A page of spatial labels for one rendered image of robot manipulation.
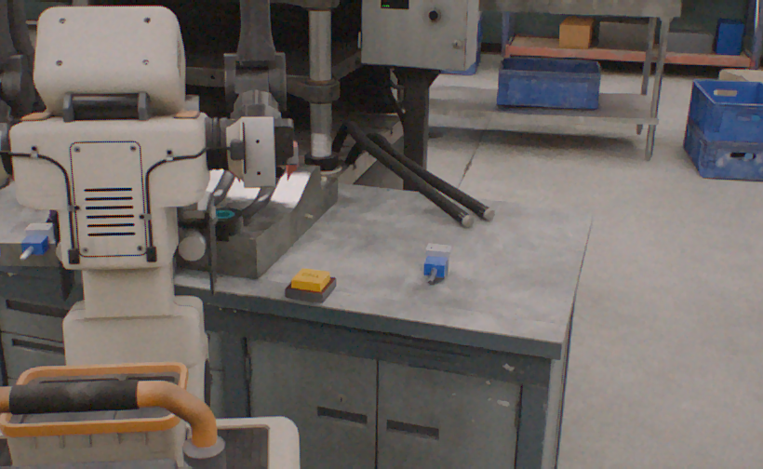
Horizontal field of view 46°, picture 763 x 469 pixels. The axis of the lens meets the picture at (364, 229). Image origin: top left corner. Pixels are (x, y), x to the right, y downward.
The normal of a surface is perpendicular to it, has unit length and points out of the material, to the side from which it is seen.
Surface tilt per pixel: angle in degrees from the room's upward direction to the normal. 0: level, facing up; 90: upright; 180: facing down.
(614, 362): 0
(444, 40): 90
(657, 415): 0
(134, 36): 48
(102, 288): 82
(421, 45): 90
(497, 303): 0
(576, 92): 92
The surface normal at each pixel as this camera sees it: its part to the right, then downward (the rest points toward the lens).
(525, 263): 0.00, -0.93
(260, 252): 0.95, 0.12
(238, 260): -0.30, 0.36
